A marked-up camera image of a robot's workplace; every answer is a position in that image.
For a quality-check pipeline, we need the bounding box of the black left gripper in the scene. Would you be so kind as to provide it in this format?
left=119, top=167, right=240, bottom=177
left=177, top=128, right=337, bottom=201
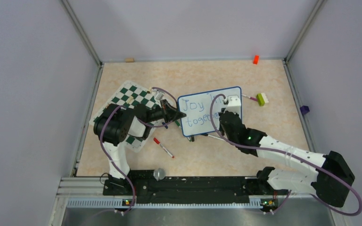
left=144, top=99, right=186, bottom=124

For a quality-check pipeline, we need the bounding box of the blue framed whiteboard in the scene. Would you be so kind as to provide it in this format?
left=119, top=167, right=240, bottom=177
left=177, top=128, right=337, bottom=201
left=177, top=86, right=242, bottom=137

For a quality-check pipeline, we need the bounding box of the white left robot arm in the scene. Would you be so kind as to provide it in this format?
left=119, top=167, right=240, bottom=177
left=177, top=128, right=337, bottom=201
left=93, top=100, right=186, bottom=195

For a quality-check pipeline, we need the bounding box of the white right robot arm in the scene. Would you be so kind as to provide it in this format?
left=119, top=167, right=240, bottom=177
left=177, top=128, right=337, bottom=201
left=219, top=111, right=355, bottom=208

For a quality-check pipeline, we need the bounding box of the black cap marker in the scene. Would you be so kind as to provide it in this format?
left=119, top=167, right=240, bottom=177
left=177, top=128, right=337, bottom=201
left=207, top=134, right=223, bottom=140

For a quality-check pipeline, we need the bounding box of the red cap marker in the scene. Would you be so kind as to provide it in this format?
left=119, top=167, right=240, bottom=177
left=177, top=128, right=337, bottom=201
left=153, top=137, right=175, bottom=159

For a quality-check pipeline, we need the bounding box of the green white chessboard mat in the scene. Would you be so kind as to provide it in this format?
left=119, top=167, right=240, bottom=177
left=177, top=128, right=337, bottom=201
left=89, top=80, right=164, bottom=153

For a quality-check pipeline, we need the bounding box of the purple cap marker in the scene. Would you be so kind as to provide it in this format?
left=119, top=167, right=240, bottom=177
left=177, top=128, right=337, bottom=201
left=241, top=94, right=258, bottom=102

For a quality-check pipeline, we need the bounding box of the green white toy brick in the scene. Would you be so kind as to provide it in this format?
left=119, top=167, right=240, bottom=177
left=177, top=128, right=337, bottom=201
left=256, top=93, right=269, bottom=106

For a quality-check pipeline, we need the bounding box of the light wooden chess piece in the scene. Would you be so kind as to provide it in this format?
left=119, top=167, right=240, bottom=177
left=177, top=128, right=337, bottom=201
left=127, top=97, right=134, bottom=104

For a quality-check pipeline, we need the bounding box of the grey round knob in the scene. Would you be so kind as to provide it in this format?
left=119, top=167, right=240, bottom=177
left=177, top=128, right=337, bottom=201
left=153, top=168, right=166, bottom=181

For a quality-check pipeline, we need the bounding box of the orange toy block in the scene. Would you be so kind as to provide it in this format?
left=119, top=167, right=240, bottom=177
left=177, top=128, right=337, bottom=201
left=253, top=55, right=260, bottom=65

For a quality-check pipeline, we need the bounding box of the wooden cork piece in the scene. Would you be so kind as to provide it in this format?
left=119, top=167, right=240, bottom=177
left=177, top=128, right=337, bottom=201
left=124, top=57, right=135, bottom=63

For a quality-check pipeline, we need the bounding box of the purple toy block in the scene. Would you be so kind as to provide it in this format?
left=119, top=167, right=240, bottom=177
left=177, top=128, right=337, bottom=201
left=299, top=105, right=310, bottom=115

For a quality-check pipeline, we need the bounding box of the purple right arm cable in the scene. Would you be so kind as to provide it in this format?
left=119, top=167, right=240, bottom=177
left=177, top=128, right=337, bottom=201
left=209, top=93, right=362, bottom=217

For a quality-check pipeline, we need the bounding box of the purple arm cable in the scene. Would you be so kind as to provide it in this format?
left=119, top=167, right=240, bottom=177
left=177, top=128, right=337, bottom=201
left=209, top=93, right=362, bottom=217
left=99, top=87, right=179, bottom=216

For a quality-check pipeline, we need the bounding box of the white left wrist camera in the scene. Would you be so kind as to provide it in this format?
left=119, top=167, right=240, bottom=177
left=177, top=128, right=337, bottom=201
left=152, top=89, right=165, bottom=101

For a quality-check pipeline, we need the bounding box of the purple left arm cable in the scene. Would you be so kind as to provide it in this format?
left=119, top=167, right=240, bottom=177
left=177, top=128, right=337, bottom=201
left=99, top=87, right=179, bottom=216

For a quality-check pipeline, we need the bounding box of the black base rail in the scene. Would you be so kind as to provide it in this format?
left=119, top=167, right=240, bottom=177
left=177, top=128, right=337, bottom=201
left=103, top=170, right=288, bottom=205

